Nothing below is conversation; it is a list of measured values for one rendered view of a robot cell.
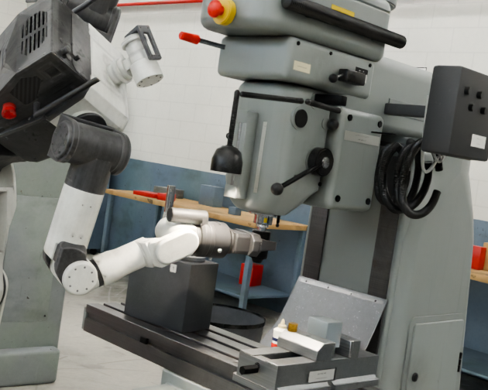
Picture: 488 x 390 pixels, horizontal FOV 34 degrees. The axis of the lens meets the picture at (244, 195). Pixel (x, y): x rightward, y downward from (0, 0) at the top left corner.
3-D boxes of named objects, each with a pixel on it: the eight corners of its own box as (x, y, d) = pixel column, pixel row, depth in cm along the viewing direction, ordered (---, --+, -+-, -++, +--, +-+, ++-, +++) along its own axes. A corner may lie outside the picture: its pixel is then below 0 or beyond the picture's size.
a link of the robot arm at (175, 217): (211, 262, 187) (169, 259, 181) (193, 248, 196) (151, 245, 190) (221, 216, 185) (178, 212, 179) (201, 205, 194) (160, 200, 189)
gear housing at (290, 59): (286, 78, 178) (292, 34, 178) (213, 75, 195) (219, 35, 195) (372, 100, 202) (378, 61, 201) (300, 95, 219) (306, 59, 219)
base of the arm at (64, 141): (52, 176, 165) (75, 133, 160) (37, 142, 173) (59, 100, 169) (113, 190, 174) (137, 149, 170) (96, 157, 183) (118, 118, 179)
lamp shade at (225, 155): (204, 169, 177) (208, 141, 177) (218, 170, 184) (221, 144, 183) (233, 173, 174) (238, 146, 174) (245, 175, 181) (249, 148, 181)
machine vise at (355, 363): (276, 400, 163) (284, 349, 162) (230, 378, 174) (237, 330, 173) (380, 384, 187) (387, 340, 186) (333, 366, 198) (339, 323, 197)
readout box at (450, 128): (452, 155, 184) (466, 65, 183) (419, 151, 190) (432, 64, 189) (493, 162, 198) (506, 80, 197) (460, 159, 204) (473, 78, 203)
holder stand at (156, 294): (181, 333, 209) (191, 259, 208) (122, 314, 222) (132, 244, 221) (209, 329, 219) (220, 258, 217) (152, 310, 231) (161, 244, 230)
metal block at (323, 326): (324, 348, 178) (328, 323, 178) (304, 341, 182) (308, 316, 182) (338, 347, 181) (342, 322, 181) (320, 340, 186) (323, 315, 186)
